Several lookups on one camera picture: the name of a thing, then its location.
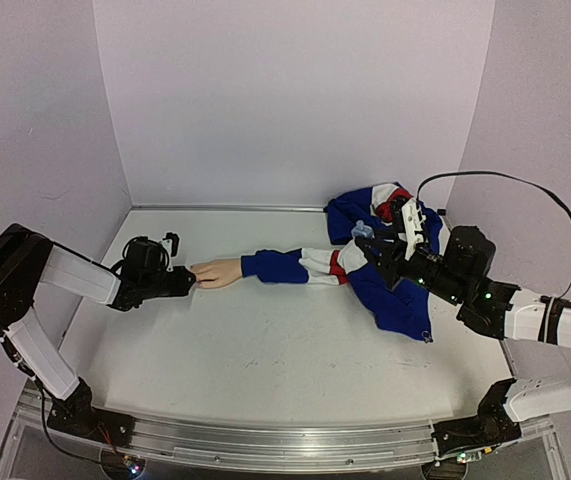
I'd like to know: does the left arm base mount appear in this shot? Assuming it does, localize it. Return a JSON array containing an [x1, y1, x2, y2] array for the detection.
[[46, 378, 135, 448]]

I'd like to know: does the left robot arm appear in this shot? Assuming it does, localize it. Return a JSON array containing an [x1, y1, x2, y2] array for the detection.
[[0, 224, 196, 437]]

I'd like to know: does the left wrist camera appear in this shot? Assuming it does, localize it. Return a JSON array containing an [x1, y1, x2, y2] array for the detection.
[[161, 232, 180, 272]]

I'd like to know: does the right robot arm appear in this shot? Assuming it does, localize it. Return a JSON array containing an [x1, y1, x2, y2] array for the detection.
[[355, 226, 571, 423]]

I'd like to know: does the black right camera cable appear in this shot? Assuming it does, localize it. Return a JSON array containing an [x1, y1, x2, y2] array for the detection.
[[416, 171, 571, 299]]

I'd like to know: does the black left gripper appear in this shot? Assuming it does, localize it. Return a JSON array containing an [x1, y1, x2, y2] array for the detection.
[[141, 266, 196, 301]]

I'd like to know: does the blue white red jacket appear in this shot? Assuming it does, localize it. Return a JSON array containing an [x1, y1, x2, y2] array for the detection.
[[241, 182, 432, 342]]

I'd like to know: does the mannequin hand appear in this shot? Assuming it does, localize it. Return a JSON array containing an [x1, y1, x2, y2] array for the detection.
[[191, 258, 243, 289]]

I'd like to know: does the nail polish bottle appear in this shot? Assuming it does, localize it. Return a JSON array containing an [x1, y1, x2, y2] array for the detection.
[[351, 220, 375, 240]]

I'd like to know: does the aluminium front rail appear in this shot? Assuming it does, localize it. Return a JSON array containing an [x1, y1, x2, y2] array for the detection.
[[9, 409, 556, 474]]

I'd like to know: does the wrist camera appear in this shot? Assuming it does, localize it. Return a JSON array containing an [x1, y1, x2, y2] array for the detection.
[[391, 196, 428, 261], [161, 232, 180, 272]]

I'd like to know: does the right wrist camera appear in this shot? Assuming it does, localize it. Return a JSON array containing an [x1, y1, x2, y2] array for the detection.
[[391, 196, 428, 261]]

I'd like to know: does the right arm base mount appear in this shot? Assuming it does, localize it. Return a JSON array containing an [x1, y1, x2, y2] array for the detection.
[[431, 379, 522, 460]]

